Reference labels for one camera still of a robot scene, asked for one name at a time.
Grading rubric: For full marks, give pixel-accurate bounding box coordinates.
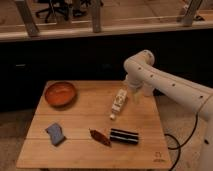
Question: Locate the white plastic bottle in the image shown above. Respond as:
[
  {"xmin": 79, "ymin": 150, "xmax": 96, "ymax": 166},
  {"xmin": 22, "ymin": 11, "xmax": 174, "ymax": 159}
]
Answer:
[{"xmin": 110, "ymin": 89, "xmax": 127, "ymax": 120}]

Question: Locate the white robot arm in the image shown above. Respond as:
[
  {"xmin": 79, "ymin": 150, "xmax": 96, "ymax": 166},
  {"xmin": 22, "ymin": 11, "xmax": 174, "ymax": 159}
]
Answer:
[{"xmin": 123, "ymin": 50, "xmax": 213, "ymax": 171}]

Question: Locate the orange ceramic bowl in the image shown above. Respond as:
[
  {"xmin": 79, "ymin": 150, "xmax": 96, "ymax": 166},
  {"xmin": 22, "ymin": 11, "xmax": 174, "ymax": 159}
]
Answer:
[{"xmin": 44, "ymin": 82, "xmax": 76, "ymax": 107}]

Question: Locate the white plastic cup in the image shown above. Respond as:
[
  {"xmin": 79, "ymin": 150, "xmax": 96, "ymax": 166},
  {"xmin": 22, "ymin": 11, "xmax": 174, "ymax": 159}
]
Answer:
[{"xmin": 144, "ymin": 84, "xmax": 154, "ymax": 97}]

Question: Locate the black striped box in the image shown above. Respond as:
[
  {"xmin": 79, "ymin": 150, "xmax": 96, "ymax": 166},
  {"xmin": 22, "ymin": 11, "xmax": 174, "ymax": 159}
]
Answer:
[{"xmin": 110, "ymin": 128, "xmax": 139, "ymax": 144}]

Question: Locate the brown sausage toy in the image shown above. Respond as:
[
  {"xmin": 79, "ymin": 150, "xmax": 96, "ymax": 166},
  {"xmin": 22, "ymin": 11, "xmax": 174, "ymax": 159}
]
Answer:
[{"xmin": 89, "ymin": 129, "xmax": 111, "ymax": 146}]

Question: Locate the black office chair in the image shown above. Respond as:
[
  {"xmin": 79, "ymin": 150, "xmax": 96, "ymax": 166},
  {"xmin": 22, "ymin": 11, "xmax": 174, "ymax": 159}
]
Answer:
[{"xmin": 35, "ymin": 0, "xmax": 70, "ymax": 23}]

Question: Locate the black power cable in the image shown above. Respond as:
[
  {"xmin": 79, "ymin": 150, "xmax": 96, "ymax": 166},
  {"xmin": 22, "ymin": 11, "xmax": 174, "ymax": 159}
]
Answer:
[{"xmin": 164, "ymin": 113, "xmax": 199, "ymax": 171}]

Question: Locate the grey metal post middle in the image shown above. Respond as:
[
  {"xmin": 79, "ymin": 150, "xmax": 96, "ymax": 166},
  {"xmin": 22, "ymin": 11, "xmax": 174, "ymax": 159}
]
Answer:
[{"xmin": 91, "ymin": 0, "xmax": 101, "ymax": 33}]

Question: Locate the grey metal post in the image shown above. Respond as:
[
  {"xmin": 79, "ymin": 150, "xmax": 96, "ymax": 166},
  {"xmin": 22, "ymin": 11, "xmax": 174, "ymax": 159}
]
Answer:
[
  {"xmin": 14, "ymin": 0, "xmax": 39, "ymax": 37},
  {"xmin": 91, "ymin": 0, "xmax": 101, "ymax": 33},
  {"xmin": 181, "ymin": 0, "xmax": 203, "ymax": 27}
]

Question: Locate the grey metal post right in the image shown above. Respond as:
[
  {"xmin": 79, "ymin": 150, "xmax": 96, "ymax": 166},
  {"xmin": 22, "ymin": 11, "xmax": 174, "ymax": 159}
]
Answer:
[{"xmin": 181, "ymin": 0, "xmax": 203, "ymax": 27}]

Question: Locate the grey metal post left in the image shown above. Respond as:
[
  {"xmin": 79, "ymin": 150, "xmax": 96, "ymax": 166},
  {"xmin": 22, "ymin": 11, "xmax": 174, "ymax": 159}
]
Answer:
[{"xmin": 14, "ymin": 0, "xmax": 39, "ymax": 37}]

